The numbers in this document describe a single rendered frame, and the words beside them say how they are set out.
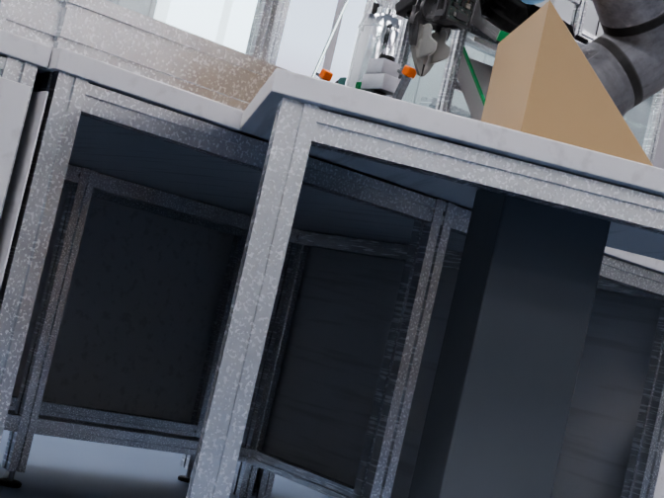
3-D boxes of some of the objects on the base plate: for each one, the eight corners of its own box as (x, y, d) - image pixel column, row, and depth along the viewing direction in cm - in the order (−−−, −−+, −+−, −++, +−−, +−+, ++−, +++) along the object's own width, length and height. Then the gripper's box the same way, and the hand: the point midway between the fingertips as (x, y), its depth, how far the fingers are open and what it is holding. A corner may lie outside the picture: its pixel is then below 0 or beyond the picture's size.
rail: (489, 205, 228) (502, 147, 229) (55, 55, 174) (73, -20, 174) (468, 203, 232) (481, 146, 233) (39, 56, 178) (56, -17, 179)
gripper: (453, -49, 218) (426, 67, 217) (487, -32, 224) (461, 83, 222) (420, -44, 225) (394, 68, 224) (455, -28, 230) (430, 83, 229)
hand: (419, 69), depth 225 cm, fingers closed
